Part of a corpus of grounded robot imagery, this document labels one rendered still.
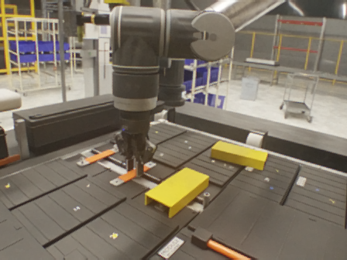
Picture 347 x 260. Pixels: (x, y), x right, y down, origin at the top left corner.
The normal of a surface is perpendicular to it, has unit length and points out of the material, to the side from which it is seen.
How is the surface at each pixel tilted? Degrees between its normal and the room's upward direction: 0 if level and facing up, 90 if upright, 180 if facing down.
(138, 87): 90
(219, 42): 90
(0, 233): 0
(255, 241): 0
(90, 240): 0
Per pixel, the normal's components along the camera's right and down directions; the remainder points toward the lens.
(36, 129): 0.81, 0.25
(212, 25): 0.10, 0.34
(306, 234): 0.06, -0.94
